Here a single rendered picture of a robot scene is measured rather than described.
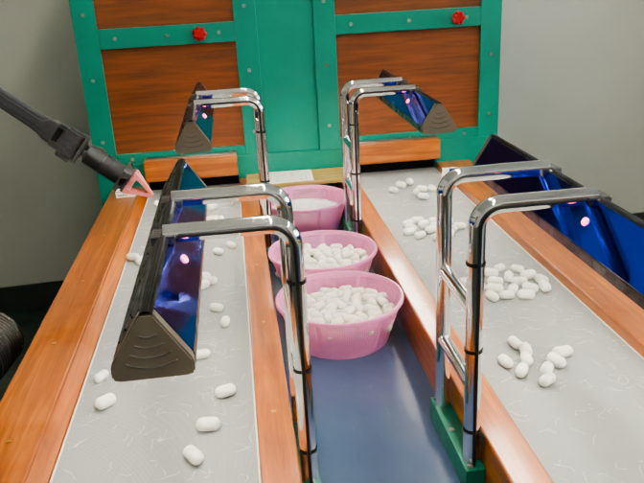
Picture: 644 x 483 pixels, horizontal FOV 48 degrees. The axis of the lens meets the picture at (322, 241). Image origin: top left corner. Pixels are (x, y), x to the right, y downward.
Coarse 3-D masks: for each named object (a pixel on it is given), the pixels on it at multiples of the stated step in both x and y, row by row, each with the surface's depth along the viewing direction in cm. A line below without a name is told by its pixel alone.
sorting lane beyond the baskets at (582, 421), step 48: (384, 192) 229; (432, 192) 226; (432, 240) 187; (432, 288) 159; (528, 336) 136; (576, 336) 135; (528, 384) 121; (576, 384) 120; (624, 384) 119; (528, 432) 109; (576, 432) 108; (624, 432) 108; (576, 480) 98; (624, 480) 98
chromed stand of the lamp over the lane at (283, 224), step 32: (192, 192) 103; (224, 192) 103; (256, 192) 104; (192, 224) 89; (224, 224) 89; (256, 224) 90; (288, 224) 90; (288, 256) 92; (288, 288) 94; (288, 320) 111; (288, 352) 114; (320, 480) 105
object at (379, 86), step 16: (352, 80) 197; (368, 80) 197; (384, 80) 198; (400, 80) 198; (352, 96) 184; (368, 96) 184; (352, 112) 185; (352, 128) 186; (352, 144) 188; (352, 160) 189; (352, 176) 191; (352, 192) 193; (352, 208) 210; (352, 224) 209
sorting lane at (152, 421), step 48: (144, 240) 198; (240, 240) 194; (240, 288) 164; (240, 336) 142; (96, 384) 128; (144, 384) 127; (192, 384) 126; (240, 384) 126; (96, 432) 114; (144, 432) 114; (192, 432) 113; (240, 432) 112; (96, 480) 103; (144, 480) 103; (192, 480) 102; (240, 480) 102
